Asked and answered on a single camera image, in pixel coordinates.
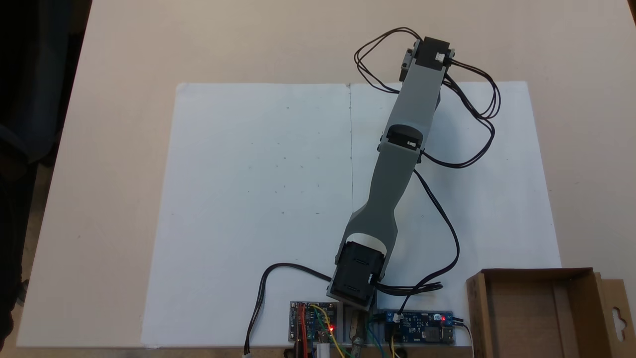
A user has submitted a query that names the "blue circuit board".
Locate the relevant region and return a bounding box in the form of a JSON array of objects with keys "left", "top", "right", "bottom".
[{"left": 383, "top": 311, "right": 455, "bottom": 345}]

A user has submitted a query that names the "brown cardboard box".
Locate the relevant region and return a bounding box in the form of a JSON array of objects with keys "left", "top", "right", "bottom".
[{"left": 466, "top": 268, "right": 632, "bottom": 358}]

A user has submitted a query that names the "green circuit board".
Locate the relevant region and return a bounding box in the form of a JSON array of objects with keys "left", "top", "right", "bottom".
[{"left": 290, "top": 301, "right": 339, "bottom": 344}]

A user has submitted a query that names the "black servo wire loop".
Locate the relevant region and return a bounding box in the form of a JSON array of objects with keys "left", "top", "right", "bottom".
[
  {"left": 353, "top": 27, "right": 424, "bottom": 95},
  {"left": 421, "top": 59, "right": 502, "bottom": 170},
  {"left": 375, "top": 168, "right": 461, "bottom": 298}
]

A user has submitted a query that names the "yellow jumper wire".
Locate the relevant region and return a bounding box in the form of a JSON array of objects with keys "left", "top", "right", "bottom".
[{"left": 309, "top": 304, "right": 344, "bottom": 358}]

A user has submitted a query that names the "black table cable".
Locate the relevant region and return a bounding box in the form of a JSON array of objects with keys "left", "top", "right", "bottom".
[{"left": 243, "top": 263, "right": 332, "bottom": 357}]

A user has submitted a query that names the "thin power cable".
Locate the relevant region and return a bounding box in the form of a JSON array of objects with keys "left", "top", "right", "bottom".
[{"left": 451, "top": 317, "right": 476, "bottom": 358}]

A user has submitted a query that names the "red jumper wire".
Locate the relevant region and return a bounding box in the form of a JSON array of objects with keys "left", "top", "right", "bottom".
[{"left": 297, "top": 304, "right": 308, "bottom": 358}]

